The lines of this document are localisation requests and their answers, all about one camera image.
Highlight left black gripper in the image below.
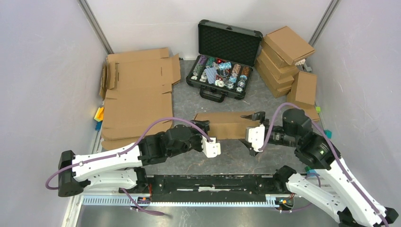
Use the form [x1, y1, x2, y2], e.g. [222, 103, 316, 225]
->
[167, 120, 210, 157]

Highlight brown cardboard box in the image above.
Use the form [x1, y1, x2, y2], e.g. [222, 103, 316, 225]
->
[194, 111, 260, 140]

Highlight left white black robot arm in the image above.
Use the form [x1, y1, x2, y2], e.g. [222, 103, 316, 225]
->
[55, 120, 221, 197]

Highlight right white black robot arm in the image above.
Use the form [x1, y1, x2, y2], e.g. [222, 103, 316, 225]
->
[242, 108, 399, 227]

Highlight low folded cardboard box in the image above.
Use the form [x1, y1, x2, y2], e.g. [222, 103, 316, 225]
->
[301, 106, 320, 122]

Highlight leaning folded cardboard box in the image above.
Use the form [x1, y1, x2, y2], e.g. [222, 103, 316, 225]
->
[287, 71, 317, 109]

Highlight stacked folded cardboard boxes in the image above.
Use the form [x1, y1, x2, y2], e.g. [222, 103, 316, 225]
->
[255, 41, 299, 98]

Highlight black poker chip case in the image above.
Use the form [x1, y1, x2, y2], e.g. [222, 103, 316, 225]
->
[186, 19, 263, 103]

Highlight white plastic connector piece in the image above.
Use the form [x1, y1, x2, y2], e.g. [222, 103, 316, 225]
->
[295, 59, 312, 73]

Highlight teal toy cube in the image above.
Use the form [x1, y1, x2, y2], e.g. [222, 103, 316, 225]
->
[323, 130, 332, 139]

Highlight flat cardboard sheet stack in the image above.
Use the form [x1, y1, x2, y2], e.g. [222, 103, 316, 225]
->
[99, 48, 181, 150]

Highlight blue toy blocks stack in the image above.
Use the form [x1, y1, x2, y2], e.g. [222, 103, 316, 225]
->
[305, 166, 319, 177]

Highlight yellow orange toy block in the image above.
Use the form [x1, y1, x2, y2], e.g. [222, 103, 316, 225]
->
[94, 107, 104, 122]

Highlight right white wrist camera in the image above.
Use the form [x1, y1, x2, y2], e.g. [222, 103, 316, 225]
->
[245, 124, 265, 152]

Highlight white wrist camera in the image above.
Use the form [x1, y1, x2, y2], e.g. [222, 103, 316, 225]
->
[201, 136, 221, 158]
[245, 124, 265, 152]

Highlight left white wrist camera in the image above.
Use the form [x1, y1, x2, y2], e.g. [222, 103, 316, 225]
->
[201, 136, 221, 158]

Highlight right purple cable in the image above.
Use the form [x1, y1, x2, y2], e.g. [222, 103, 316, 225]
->
[258, 102, 391, 227]

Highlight purple cable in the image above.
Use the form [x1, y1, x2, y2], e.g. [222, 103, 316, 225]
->
[258, 102, 391, 227]
[45, 117, 217, 217]

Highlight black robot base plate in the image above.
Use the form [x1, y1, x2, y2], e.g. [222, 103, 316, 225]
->
[127, 174, 290, 203]

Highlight white slotted cable duct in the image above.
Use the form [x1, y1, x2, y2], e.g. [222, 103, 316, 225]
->
[82, 194, 295, 208]

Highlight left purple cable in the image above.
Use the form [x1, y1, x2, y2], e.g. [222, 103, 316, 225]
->
[45, 117, 217, 217]

